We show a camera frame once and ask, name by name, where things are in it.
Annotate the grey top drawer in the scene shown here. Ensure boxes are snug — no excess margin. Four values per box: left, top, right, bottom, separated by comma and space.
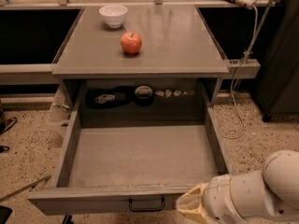
28, 107, 232, 215

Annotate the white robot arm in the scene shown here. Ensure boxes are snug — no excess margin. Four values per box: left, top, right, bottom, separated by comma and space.
176, 150, 299, 224

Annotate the grey drawer cabinet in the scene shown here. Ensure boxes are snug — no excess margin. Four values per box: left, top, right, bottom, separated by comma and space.
53, 5, 229, 128

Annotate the dark round cup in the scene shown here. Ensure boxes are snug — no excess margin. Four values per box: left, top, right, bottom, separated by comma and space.
135, 85, 153, 106

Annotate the black cloth in cabinet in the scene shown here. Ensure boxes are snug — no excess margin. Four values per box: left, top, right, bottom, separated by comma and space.
85, 86, 134, 109

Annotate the thin metal rod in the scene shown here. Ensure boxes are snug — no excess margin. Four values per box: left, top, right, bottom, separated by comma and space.
0, 175, 50, 203

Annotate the red apple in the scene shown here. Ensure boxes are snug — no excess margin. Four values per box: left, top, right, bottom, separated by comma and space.
120, 32, 142, 55

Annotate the white ceramic bowl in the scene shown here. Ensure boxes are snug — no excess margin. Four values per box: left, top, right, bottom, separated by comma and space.
99, 5, 128, 28

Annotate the black top drawer handle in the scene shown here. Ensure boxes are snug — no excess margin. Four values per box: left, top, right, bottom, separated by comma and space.
128, 198, 165, 213

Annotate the white power cable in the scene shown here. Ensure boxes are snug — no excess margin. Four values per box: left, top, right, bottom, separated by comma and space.
221, 4, 259, 140

